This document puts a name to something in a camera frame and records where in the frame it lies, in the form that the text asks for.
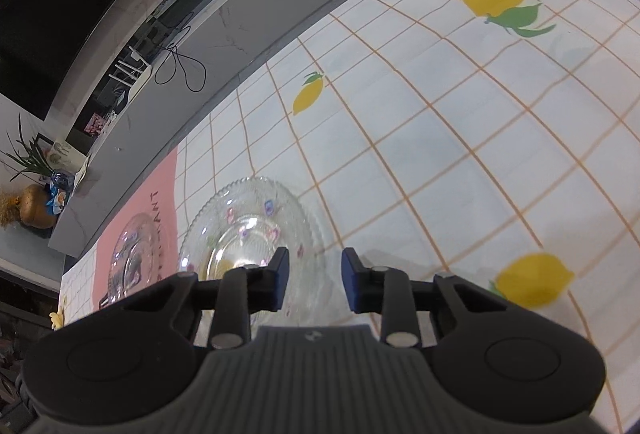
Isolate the white printed pot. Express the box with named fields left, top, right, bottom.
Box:
left=47, top=141, right=88, bottom=175

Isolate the marble tv cabinet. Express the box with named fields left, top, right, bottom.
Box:
left=47, top=0, right=436, bottom=260

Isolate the flower print glass plate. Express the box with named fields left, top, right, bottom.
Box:
left=178, top=176, right=326, bottom=315

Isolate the green leafy plant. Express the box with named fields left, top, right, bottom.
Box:
left=2, top=114, right=53, bottom=180

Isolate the dried flower bunch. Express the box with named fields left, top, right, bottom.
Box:
left=0, top=194, right=23, bottom=230

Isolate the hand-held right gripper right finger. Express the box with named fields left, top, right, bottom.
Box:
left=341, top=248, right=508, bottom=349

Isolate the black cable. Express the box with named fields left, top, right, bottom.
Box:
left=154, top=11, right=207, bottom=92

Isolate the lemon print checked tablecloth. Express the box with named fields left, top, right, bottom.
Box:
left=60, top=0, right=640, bottom=434

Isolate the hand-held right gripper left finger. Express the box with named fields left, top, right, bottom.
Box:
left=120, top=246, right=291, bottom=350

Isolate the clear glass plate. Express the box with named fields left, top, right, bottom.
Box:
left=102, top=213, right=173, bottom=302

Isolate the white router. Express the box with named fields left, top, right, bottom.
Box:
left=107, top=46, right=153, bottom=102

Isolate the pink placemat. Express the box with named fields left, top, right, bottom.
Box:
left=92, top=149, right=186, bottom=310

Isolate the gold vase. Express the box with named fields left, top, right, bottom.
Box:
left=20, top=184, right=58, bottom=230

